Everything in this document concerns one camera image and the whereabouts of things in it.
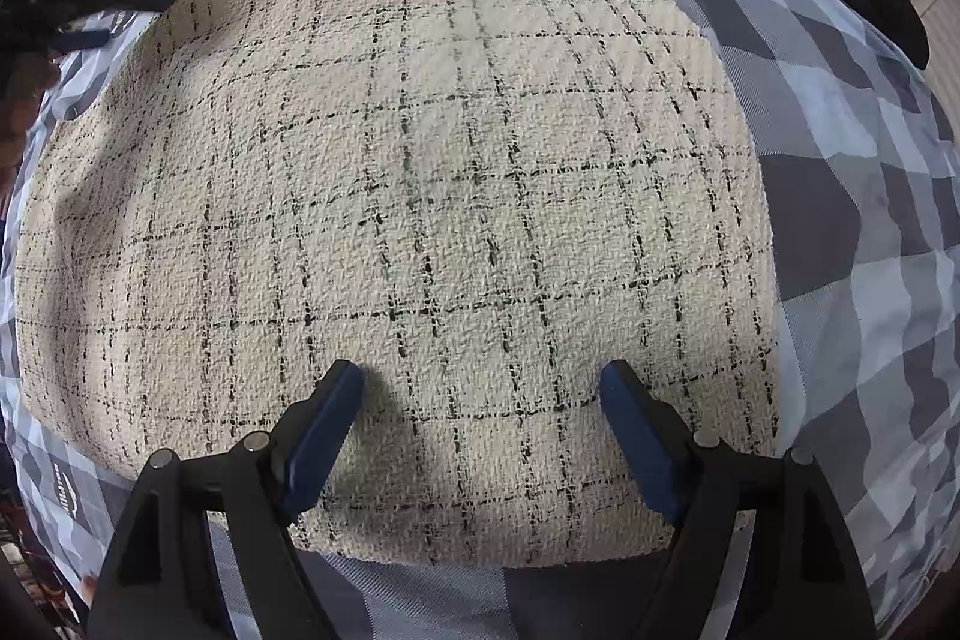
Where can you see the white louvered wardrobe door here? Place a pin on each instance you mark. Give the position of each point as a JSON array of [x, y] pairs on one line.
[[940, 20]]

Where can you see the cream plaid tweed shirt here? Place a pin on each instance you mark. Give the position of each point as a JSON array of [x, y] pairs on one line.
[[478, 202]]

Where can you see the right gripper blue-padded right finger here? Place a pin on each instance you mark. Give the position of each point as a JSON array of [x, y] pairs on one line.
[[802, 578]]

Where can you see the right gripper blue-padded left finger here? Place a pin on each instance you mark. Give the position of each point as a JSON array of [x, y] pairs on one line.
[[160, 578]]

